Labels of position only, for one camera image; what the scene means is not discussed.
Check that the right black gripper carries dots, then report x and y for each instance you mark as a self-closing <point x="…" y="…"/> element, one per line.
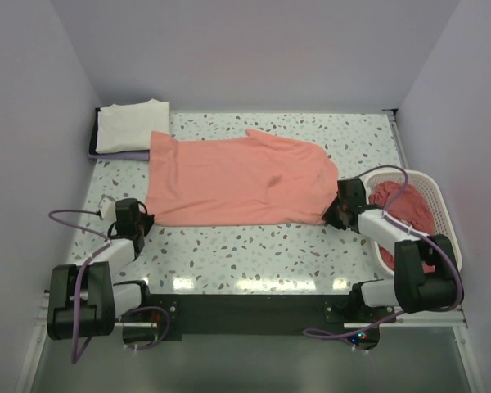
<point x="329" y="217"/>

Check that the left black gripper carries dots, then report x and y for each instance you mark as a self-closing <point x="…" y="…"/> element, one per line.
<point x="148" y="221"/>

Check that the salmon pink t-shirt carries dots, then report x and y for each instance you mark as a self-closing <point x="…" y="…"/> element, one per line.
<point x="258" y="179"/>

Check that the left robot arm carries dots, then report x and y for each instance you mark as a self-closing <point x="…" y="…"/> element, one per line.
<point x="81" y="294"/>

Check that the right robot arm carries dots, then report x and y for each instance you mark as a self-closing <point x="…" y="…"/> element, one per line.
<point x="426" y="277"/>

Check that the dark pink t-shirt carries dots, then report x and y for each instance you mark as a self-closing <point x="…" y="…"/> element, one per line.
<point x="410" y="207"/>

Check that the folded lavender t-shirt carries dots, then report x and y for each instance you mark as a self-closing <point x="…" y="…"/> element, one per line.
<point x="124" y="155"/>

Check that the white plastic laundry basket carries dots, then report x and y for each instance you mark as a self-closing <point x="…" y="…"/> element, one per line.
<point x="431" y="193"/>

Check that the folded cream t-shirt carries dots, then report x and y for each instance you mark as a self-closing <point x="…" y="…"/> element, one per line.
<point x="129" y="127"/>

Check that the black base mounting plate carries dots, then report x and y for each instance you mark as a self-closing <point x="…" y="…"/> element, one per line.
<point x="264" y="315"/>

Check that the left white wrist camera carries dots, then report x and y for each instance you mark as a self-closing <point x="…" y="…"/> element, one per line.
<point x="106" y="208"/>

